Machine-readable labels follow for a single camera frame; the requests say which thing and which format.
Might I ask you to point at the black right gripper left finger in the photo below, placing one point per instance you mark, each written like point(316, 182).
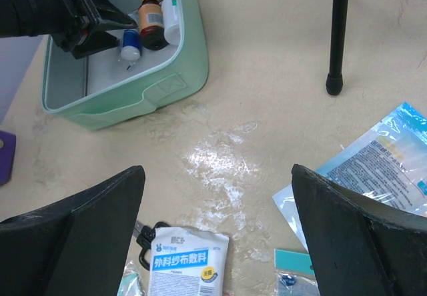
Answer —
point(75, 246)

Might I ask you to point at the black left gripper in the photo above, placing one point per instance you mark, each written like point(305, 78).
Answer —
point(66, 20)

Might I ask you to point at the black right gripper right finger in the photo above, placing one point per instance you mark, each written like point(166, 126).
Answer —
point(359, 246)

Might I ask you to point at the white blue bandage roll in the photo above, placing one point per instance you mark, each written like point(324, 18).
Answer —
point(130, 45)

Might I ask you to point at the brown bottle orange cap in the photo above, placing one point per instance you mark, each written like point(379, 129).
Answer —
point(151, 27)

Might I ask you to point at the mint green medicine case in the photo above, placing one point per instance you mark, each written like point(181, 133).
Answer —
point(102, 90)

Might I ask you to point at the white plastic bottle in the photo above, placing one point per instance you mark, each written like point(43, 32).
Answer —
point(171, 22)

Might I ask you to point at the light blue foil pouch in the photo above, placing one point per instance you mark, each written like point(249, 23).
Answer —
point(387, 163)

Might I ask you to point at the white gauze dressing packet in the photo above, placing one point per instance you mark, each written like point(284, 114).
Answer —
point(187, 262)

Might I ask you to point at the clear green dotted packet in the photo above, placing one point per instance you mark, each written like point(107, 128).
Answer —
point(131, 282)

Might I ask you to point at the teal header clear packet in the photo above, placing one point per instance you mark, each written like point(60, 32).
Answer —
point(294, 274)

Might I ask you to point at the purple box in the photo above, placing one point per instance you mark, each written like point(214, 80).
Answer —
point(8, 146)

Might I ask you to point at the black music stand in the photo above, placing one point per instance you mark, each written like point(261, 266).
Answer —
point(334, 81)

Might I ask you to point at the black handled scissors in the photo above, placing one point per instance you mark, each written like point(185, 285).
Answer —
point(144, 235)

